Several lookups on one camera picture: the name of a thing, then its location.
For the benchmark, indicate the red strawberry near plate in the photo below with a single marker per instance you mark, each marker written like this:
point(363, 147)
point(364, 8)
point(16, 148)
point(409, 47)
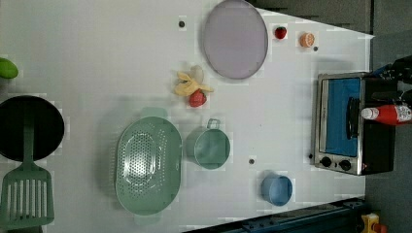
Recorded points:
point(280, 32)

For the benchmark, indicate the green cup with handle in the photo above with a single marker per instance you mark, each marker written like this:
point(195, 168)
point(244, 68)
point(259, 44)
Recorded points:
point(208, 146)

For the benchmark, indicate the grey oval plate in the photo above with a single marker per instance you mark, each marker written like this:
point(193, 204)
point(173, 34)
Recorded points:
point(235, 39)

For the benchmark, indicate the green oval colander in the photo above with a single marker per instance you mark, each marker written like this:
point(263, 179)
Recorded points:
point(148, 164)

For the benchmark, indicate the black toaster oven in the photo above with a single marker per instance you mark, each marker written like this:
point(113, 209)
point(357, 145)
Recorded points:
point(344, 141)

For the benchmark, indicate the blue metal frame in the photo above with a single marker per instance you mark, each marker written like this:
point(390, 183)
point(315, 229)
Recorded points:
point(336, 217)

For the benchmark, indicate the red ketchup bottle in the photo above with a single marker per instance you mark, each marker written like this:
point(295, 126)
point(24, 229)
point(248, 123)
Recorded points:
point(388, 114)

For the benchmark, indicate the green fruit toy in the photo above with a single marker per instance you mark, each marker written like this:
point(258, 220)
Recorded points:
point(8, 69)

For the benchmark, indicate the orange half slice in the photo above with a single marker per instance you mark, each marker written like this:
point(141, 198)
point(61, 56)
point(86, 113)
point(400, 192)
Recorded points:
point(307, 40)

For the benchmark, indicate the green slotted spatula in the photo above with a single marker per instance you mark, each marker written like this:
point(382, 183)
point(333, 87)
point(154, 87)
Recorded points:
point(26, 197)

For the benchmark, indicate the blue bowl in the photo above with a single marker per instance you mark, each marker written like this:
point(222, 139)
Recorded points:
point(276, 189)

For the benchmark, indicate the red strawberry near banana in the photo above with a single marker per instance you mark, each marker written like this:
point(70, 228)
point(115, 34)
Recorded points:
point(197, 99)

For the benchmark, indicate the yellow banana peel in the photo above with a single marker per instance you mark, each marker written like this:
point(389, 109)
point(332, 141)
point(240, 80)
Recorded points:
point(191, 81)

